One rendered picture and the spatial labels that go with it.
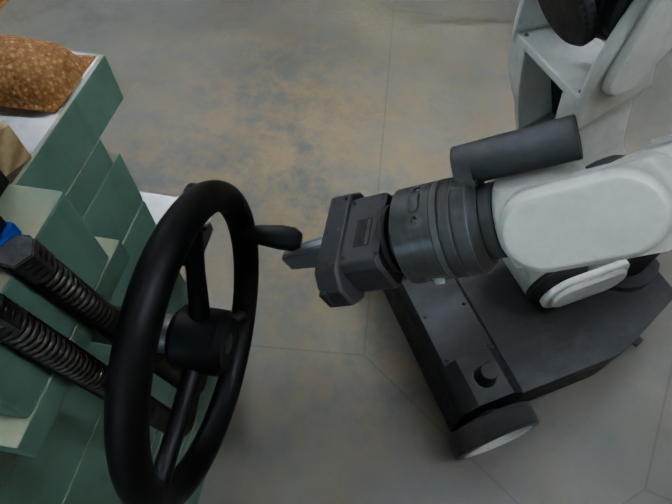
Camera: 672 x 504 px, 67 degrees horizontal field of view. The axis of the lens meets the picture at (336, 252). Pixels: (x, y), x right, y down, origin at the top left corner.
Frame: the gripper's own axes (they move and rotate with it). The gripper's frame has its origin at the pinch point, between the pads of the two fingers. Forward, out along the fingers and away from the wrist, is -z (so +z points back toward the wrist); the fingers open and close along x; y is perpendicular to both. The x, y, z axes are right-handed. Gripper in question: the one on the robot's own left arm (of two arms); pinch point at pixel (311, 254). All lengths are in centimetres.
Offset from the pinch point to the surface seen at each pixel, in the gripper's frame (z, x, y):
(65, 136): -17.6, 4.0, 19.9
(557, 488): 6, -1, -96
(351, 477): -34, -6, -73
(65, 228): -6.6, -9.8, 19.8
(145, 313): 1.3, -15.7, 16.1
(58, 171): -18.5, 0.9, 18.5
